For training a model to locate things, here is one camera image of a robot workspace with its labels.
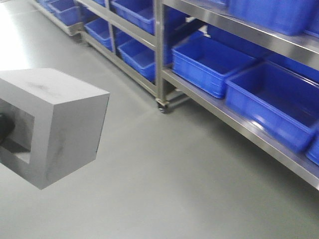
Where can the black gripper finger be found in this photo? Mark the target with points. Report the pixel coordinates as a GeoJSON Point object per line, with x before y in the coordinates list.
{"type": "Point", "coordinates": [6, 126]}

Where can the gray hollow square base block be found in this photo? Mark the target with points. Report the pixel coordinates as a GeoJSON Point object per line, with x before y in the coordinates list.
{"type": "Point", "coordinates": [58, 121]}

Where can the blue bin on shelf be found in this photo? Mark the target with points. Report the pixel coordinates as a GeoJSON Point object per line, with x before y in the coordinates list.
{"type": "Point", "coordinates": [140, 58]}
{"type": "Point", "coordinates": [284, 103]}
{"type": "Point", "coordinates": [207, 64]}

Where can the distant steel shelving rack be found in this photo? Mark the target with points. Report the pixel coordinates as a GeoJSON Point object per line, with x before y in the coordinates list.
{"type": "Point", "coordinates": [254, 64]}

